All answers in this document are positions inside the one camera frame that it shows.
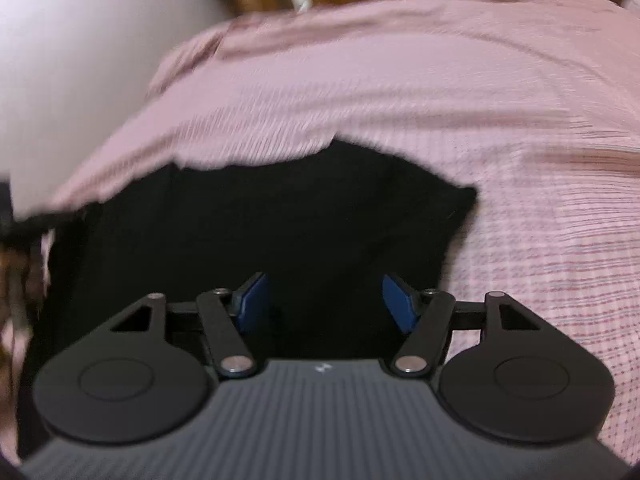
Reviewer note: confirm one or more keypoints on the pink checkered bedsheet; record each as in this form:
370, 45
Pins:
450, 85

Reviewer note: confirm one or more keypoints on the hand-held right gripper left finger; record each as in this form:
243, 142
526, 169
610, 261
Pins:
252, 305

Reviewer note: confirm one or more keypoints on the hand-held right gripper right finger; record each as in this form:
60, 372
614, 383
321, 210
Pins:
400, 302

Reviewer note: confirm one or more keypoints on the black button cardigan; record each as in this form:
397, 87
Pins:
280, 220

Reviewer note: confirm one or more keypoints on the person's left hand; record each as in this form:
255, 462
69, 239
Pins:
20, 280

